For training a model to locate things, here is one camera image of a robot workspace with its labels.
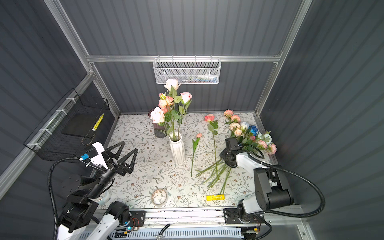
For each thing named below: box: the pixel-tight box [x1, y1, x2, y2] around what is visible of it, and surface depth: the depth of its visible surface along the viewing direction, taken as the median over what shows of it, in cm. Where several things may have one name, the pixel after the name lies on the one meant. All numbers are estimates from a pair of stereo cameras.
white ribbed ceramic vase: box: [169, 132, 186, 165], surface depth 82 cm
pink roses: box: [150, 79, 193, 142], surface depth 71 cm
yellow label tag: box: [206, 194, 225, 201], surface depth 80 cm
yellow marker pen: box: [92, 113, 105, 132], surface depth 78 cm
